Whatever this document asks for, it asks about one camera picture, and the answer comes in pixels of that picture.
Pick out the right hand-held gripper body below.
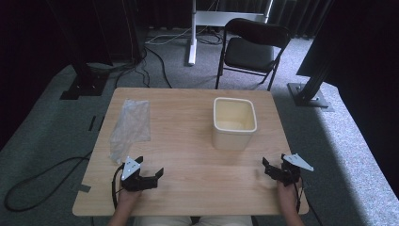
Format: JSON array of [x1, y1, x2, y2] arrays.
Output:
[[272, 153, 315, 187]]

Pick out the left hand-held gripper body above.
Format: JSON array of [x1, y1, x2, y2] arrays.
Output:
[[120, 155, 158, 192]]

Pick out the clear plastic bag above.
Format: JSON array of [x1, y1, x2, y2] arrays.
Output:
[[108, 98, 152, 165]]

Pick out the cream plastic bin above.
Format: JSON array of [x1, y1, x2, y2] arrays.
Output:
[[212, 96, 259, 152]]

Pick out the person's left hand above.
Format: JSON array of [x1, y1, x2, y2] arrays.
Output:
[[116, 187, 143, 212]]

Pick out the person's right hand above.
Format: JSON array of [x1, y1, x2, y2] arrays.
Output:
[[276, 180, 304, 215]]

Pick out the person's cream pants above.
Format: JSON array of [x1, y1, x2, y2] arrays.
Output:
[[133, 215, 254, 226]]

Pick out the black stand with square base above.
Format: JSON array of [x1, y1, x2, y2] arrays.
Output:
[[58, 60, 109, 101]]

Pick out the black folding chair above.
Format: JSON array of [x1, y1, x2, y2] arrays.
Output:
[[215, 17, 293, 92]]

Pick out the dark curtain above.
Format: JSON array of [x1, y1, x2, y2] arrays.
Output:
[[0, 0, 146, 151], [295, 0, 399, 200]]

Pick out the left hand-held gripper cable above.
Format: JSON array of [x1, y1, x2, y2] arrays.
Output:
[[111, 164, 127, 210]]

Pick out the hand-held gripper cable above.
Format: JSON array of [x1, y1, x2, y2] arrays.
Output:
[[111, 164, 127, 210], [293, 180, 324, 226]]

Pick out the right hand-held gripper cable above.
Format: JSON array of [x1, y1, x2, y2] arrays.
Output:
[[293, 180, 324, 226]]

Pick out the long black floor cable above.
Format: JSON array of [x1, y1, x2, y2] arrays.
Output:
[[3, 151, 94, 213]]

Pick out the black stand with grey base plate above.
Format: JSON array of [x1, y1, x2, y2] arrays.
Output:
[[287, 56, 335, 113]]

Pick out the thin black floor cable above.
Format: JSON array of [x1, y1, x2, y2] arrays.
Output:
[[143, 45, 173, 89]]

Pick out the white desk frame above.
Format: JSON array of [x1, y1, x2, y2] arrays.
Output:
[[186, 0, 275, 67]]

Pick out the white floor cable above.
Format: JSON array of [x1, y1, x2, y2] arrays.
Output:
[[145, 25, 221, 46]]

